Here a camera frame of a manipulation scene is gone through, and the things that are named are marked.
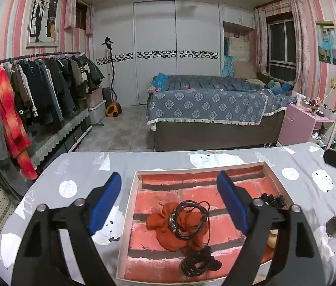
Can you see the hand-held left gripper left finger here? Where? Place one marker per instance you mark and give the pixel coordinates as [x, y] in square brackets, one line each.
[105, 205]

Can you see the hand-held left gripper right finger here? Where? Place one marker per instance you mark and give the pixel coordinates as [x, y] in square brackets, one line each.
[233, 205]

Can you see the black scrunchie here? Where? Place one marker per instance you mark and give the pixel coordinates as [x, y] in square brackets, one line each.
[272, 201]

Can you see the tan oval hair clip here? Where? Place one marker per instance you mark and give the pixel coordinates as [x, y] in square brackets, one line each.
[271, 239]

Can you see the red compartment jewelry tray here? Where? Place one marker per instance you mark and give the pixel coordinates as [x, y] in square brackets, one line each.
[156, 193]

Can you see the orange fabric scrunchie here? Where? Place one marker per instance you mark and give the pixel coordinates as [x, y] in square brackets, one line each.
[162, 226]

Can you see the grey polar bear printed blanket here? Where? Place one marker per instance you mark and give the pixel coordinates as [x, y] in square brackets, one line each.
[75, 166]

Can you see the pink nightstand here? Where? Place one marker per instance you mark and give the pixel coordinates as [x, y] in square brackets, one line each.
[296, 125]

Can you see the white storage box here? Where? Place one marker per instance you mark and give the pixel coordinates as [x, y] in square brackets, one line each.
[98, 113]

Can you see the black garment steamer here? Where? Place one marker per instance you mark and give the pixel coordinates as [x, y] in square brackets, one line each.
[112, 108]

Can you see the bed with blue bedspread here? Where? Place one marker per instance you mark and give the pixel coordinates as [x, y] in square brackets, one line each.
[209, 107]

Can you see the pink storage box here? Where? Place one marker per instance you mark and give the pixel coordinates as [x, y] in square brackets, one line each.
[94, 98]

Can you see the wide pink floral curtain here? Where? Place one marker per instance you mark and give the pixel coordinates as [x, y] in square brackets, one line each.
[301, 44]

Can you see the row of dark hanging clothes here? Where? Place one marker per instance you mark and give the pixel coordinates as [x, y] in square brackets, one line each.
[54, 89]

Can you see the orange red hanging robe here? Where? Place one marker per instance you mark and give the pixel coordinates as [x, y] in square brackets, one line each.
[10, 119]

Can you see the white wardrobe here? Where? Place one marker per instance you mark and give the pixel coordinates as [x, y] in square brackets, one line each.
[156, 80]

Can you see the blue pillow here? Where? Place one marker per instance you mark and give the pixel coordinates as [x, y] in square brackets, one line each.
[159, 82]

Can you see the narrow pink floral curtain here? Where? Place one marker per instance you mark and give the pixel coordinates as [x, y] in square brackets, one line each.
[261, 41]

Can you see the blue hanging cloth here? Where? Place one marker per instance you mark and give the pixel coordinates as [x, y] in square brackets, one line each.
[228, 65]

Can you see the metal clothes rack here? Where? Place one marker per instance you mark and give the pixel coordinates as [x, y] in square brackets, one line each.
[37, 57]

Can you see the short pink curtain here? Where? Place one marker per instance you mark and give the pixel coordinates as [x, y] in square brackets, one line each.
[70, 12]

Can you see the colourful wall poster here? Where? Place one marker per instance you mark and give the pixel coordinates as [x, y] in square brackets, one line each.
[326, 43]

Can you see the window with white frame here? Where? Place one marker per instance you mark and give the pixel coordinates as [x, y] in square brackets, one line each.
[281, 50]

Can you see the framed black and white wall poster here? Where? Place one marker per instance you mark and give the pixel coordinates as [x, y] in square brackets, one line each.
[43, 18]

